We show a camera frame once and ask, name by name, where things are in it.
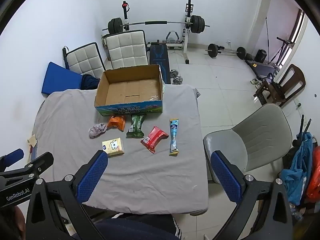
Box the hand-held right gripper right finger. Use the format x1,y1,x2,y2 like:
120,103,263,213
211,150,294,240

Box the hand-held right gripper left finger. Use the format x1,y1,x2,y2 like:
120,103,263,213
26,150,108,240

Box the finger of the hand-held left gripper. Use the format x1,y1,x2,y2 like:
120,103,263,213
0,148,25,168
15,151,54,178

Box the yellow tissue pack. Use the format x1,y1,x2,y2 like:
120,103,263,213
102,137,125,156

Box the purple grey sock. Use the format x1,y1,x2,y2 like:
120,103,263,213
88,123,108,139

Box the orange snack packet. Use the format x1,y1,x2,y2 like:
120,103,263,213
107,114,126,132

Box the green snack packet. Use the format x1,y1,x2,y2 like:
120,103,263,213
126,114,146,138

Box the light blue stick packet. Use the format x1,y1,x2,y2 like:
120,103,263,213
169,119,180,156

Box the red snack packet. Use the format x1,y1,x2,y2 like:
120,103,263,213
140,126,169,154

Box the cardboard box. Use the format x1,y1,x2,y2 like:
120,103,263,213
94,64,164,117

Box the grey table cloth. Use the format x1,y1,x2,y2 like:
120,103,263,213
32,84,209,215

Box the grey plastic chair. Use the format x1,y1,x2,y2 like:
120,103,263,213
203,103,293,183

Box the person's dark trousers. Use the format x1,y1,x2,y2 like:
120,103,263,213
95,214,182,240

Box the blue bag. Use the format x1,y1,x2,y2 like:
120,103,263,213
280,132,313,205

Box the blue foam mat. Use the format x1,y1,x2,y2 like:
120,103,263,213
41,62,83,97

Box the orange bag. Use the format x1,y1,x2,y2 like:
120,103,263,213
306,146,320,200

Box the dark blue garment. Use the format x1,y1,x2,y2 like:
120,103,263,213
81,74,101,90

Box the white padded chair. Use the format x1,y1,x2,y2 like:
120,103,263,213
62,42,107,79
104,30,148,70

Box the black treadmill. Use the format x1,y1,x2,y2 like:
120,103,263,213
246,59,282,80

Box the dark wooden chair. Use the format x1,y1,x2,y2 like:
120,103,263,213
254,64,306,108

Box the short barbell with black plates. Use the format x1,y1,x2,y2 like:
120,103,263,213
205,43,248,60

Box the black speaker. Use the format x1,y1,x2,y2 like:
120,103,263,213
254,49,267,63

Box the black and blue weight bench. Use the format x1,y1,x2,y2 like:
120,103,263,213
149,44,172,84

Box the white barbell rack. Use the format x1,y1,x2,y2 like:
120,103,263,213
122,0,194,64

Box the black tripod stand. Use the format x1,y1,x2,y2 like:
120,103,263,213
269,37,292,64

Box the thin black rod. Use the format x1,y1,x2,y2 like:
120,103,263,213
265,16,270,53

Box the long barbell with black plates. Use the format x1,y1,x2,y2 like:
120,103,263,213
108,15,210,34

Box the grey handle attachment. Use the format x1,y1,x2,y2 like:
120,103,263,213
162,31,184,44

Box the window frame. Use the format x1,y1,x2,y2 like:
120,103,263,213
289,8,307,46

